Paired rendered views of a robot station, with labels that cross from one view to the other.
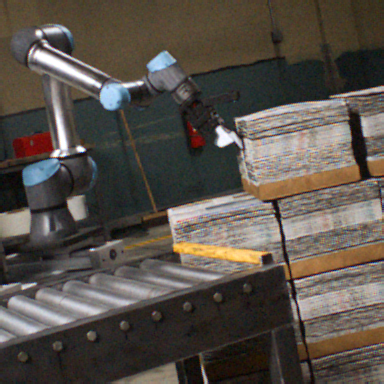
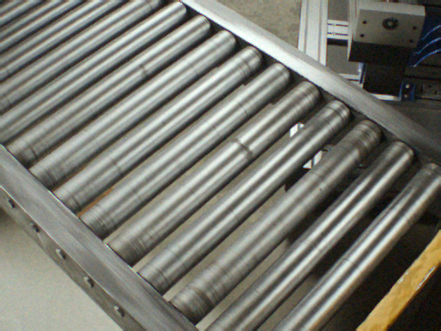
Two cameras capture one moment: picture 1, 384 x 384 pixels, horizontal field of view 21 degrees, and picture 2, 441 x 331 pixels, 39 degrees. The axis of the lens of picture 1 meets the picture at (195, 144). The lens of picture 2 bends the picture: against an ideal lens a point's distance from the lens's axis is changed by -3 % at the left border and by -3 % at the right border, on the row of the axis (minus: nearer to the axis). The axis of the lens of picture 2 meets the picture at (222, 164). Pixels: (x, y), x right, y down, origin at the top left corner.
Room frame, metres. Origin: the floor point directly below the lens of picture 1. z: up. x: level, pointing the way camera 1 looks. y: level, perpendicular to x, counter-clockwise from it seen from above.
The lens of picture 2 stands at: (1.86, -0.25, 1.58)
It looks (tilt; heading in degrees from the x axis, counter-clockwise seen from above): 53 degrees down; 69
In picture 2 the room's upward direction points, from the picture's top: 1 degrees counter-clockwise
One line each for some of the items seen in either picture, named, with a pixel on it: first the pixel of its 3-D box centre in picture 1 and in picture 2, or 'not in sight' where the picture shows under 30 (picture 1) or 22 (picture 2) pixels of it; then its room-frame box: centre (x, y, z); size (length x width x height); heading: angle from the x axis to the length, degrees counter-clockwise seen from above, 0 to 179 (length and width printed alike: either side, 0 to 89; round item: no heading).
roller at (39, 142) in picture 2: not in sight; (115, 87); (1.97, 0.55, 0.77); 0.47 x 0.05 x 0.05; 25
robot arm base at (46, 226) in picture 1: (51, 221); not in sight; (3.07, 0.48, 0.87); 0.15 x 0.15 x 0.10
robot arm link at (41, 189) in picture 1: (45, 183); not in sight; (3.07, 0.47, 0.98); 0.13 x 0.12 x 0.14; 147
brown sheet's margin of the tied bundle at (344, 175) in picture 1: (304, 180); not in sight; (2.85, -0.28, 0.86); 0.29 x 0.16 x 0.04; 94
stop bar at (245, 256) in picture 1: (219, 252); (400, 296); (2.21, 0.00, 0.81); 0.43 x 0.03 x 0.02; 25
